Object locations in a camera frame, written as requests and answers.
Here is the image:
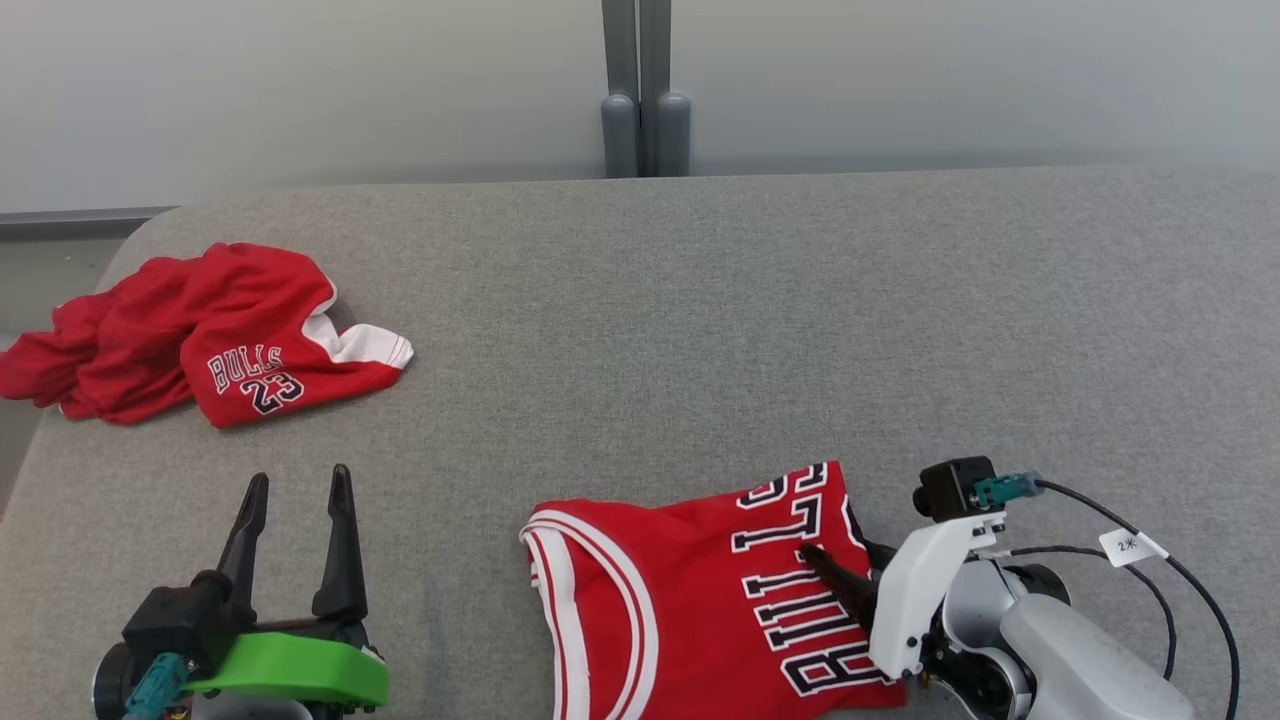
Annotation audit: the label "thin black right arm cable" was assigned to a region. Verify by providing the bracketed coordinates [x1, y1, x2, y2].
[1010, 545, 1179, 683]

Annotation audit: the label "black cable with white tag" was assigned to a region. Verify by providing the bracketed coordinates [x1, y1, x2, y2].
[1035, 480, 1243, 720]

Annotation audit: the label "red white basketball jersey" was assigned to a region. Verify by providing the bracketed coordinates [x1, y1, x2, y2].
[520, 460, 906, 720]

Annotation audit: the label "grey metal post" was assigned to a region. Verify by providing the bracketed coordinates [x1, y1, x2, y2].
[600, 0, 641, 179]
[640, 0, 692, 178]

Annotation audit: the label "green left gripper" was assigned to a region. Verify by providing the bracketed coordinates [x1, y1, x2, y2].
[185, 464, 391, 711]

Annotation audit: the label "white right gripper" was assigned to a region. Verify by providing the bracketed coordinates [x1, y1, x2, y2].
[797, 512, 1006, 681]

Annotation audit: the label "grey wall baseboard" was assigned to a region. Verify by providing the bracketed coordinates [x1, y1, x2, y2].
[0, 207, 179, 241]

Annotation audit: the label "red basketball shorts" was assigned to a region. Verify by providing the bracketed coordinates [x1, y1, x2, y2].
[0, 242, 415, 429]

